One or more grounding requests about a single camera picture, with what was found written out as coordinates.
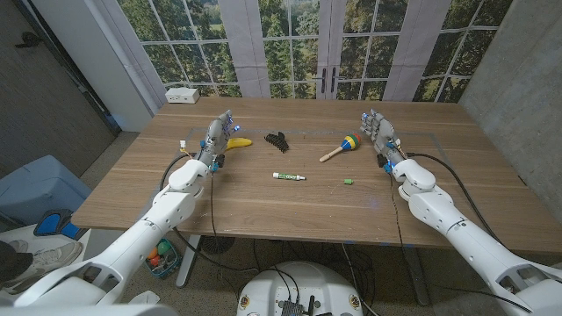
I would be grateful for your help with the white green marker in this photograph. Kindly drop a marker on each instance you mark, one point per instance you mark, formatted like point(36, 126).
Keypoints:
point(287, 176)

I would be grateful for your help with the black round floor fan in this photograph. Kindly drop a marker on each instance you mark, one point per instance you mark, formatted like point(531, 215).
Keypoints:
point(217, 245)

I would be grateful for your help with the white sneaker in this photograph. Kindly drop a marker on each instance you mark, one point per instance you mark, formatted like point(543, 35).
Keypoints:
point(48, 261)

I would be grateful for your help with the colourful wooden maraca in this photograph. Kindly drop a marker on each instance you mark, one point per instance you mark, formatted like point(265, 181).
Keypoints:
point(350, 142)

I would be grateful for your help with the teal toy basket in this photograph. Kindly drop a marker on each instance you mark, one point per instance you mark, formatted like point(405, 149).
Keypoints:
point(169, 265)

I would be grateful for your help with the white crumpled cloth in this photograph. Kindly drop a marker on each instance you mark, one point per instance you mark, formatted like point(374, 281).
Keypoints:
point(145, 298)

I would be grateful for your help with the white table leg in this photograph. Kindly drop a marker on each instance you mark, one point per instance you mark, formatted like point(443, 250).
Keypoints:
point(188, 263)

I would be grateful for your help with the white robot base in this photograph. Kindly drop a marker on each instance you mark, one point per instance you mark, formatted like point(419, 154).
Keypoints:
point(303, 285)

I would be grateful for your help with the printed window backdrop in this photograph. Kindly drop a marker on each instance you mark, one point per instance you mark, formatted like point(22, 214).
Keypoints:
point(281, 44)

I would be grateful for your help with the yellow toy banana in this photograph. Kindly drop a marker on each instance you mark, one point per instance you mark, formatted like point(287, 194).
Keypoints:
point(239, 143)

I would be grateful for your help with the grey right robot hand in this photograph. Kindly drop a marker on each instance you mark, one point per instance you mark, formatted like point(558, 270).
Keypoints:
point(382, 131)

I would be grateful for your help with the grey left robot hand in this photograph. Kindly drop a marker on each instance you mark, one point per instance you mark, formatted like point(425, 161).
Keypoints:
point(215, 140)

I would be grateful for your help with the blue black pad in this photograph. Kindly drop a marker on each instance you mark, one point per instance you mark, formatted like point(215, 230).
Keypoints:
point(52, 223)

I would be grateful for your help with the green ball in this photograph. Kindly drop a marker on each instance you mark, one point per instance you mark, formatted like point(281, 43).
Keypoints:
point(163, 248)

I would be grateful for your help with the grey-blue storage bin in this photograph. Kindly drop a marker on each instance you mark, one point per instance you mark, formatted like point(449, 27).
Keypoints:
point(39, 188)

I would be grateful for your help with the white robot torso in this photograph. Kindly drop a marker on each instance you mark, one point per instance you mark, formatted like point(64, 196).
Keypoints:
point(88, 310)

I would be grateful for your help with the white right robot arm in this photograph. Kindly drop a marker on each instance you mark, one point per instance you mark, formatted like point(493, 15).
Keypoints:
point(474, 246)

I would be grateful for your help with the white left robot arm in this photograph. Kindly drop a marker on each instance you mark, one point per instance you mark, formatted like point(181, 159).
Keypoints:
point(131, 246)

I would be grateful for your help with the black hair claw clip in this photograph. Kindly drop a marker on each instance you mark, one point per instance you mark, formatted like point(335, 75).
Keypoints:
point(277, 141)

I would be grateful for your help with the white power box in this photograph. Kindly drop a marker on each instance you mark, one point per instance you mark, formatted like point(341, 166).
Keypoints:
point(182, 95)

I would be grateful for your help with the orange ball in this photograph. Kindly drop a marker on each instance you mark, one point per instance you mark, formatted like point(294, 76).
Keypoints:
point(152, 253)

